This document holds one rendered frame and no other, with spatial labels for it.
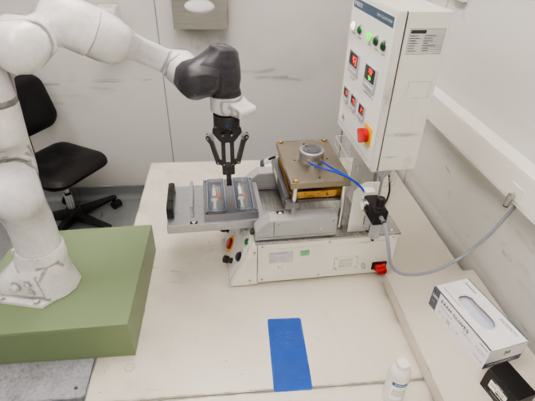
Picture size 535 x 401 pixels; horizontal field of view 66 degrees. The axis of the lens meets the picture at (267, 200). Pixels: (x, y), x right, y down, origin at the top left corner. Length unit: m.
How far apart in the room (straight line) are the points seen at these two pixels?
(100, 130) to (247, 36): 1.15
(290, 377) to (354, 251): 0.44
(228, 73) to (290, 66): 1.67
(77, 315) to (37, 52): 0.65
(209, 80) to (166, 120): 1.82
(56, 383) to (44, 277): 0.27
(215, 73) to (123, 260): 0.62
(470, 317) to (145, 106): 2.28
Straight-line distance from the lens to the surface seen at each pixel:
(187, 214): 1.31
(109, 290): 1.25
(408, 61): 1.10
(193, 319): 1.29
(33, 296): 1.30
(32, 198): 1.06
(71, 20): 1.01
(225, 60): 1.12
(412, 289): 1.39
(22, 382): 1.30
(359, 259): 1.39
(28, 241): 1.19
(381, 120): 1.13
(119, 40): 1.03
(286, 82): 2.81
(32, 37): 0.96
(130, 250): 1.37
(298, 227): 1.25
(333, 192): 1.28
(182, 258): 1.48
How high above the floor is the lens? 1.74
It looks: 34 degrees down
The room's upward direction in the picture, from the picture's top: 1 degrees clockwise
